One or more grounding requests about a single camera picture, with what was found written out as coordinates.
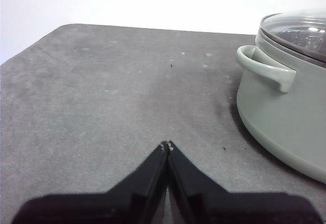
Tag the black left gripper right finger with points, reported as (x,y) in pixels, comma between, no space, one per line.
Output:
(216,208)

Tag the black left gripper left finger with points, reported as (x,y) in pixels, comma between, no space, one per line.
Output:
(114,208)

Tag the glass lid with green knob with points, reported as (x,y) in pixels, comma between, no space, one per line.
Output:
(300,33)

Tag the pale green electric steamer pot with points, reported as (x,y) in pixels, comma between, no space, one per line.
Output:
(280,122)

